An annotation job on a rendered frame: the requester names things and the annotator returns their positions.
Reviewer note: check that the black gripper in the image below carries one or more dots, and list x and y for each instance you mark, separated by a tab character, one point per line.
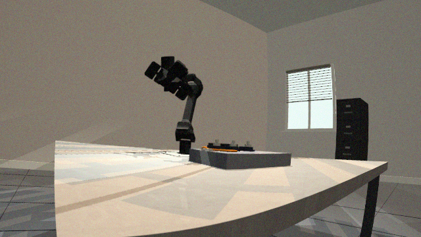
167	80

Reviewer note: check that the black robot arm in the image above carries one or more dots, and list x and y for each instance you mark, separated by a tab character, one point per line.
184	128

